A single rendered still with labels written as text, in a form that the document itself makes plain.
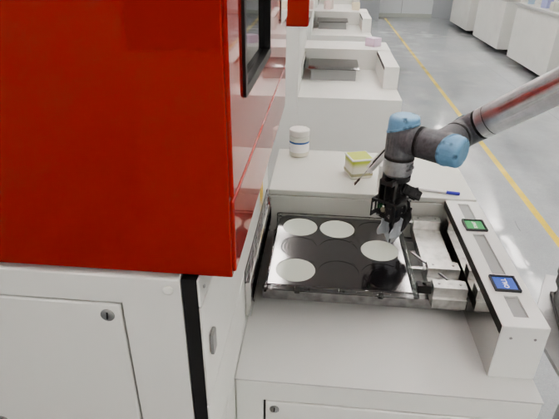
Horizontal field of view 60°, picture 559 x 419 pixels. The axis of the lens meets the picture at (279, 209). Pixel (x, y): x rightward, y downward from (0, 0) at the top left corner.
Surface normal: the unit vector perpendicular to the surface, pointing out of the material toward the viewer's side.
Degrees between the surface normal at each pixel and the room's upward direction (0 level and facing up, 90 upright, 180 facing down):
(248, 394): 90
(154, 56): 90
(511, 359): 90
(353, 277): 0
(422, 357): 0
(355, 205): 90
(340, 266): 0
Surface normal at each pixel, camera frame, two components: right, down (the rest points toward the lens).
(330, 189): 0.01, -0.88
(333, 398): -0.09, 0.47
